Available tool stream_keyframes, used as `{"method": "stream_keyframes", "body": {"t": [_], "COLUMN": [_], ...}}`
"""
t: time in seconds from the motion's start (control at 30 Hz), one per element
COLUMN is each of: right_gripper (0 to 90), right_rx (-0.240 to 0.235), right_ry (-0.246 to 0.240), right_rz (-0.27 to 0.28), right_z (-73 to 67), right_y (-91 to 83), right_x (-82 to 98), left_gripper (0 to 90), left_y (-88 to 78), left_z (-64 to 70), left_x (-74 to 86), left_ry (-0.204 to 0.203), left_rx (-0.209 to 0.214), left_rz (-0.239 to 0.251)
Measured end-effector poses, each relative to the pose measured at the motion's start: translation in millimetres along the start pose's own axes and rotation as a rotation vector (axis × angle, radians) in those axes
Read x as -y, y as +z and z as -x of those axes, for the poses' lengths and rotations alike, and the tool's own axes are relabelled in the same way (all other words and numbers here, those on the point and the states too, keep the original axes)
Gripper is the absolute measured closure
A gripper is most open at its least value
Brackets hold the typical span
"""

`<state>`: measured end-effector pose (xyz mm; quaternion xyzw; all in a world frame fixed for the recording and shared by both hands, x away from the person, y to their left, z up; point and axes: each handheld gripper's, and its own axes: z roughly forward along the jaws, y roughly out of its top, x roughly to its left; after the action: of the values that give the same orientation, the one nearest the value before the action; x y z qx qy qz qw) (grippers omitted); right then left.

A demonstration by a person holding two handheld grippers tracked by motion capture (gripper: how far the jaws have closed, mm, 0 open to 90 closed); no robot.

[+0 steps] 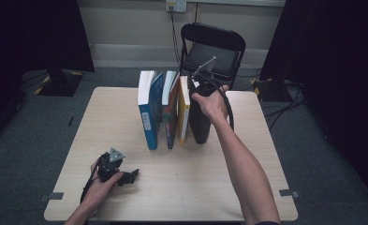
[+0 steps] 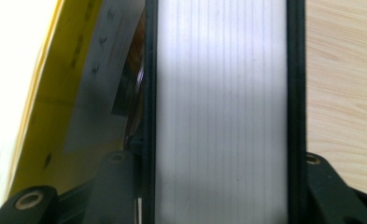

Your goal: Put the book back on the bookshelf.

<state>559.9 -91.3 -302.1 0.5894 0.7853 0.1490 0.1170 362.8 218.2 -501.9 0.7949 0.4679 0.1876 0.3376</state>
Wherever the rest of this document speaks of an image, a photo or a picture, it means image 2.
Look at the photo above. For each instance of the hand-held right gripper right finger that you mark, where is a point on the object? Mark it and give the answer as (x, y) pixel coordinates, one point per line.
(327, 196)

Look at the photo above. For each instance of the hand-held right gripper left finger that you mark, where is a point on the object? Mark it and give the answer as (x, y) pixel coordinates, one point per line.
(112, 189)

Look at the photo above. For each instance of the yellow book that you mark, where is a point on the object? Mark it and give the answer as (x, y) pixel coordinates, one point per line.
(47, 118)

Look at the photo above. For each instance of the black book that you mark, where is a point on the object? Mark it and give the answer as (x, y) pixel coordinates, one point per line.
(221, 109)

